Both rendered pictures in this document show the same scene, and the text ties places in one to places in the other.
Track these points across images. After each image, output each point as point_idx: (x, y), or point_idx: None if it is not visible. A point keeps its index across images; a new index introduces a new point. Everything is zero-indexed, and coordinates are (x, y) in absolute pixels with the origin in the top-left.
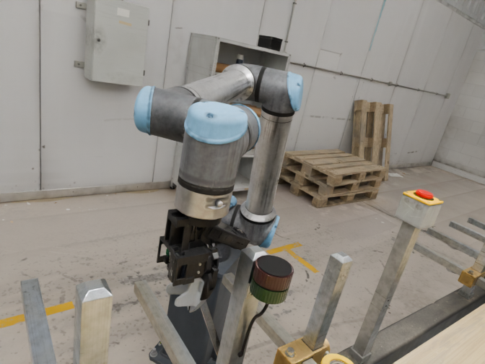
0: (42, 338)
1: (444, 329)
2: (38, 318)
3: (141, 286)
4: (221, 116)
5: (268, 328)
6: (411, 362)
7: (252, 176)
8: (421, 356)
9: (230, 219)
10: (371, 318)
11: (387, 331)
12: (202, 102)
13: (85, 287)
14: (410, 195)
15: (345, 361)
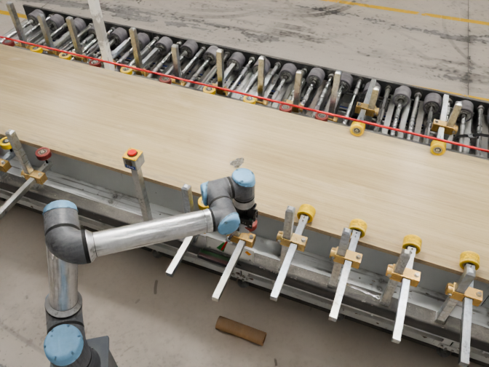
0: (285, 264)
1: (144, 176)
2: (281, 274)
3: (217, 293)
4: (250, 170)
5: (192, 239)
6: (180, 184)
7: (73, 285)
8: (172, 182)
9: (79, 325)
10: (148, 207)
11: (117, 217)
12: (223, 194)
13: (292, 208)
14: (137, 157)
15: (200, 200)
